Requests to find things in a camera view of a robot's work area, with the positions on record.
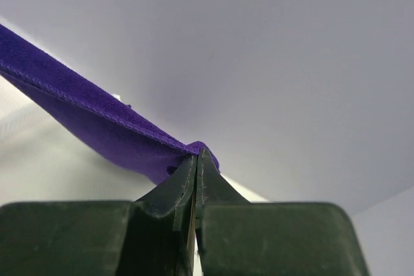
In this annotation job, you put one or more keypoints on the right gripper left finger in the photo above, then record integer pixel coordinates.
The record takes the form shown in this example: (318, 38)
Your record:
(153, 235)

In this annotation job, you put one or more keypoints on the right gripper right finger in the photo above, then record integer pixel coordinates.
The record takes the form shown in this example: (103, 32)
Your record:
(239, 237)

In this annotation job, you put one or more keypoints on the purple towel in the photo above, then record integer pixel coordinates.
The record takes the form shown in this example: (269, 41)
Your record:
(102, 122)

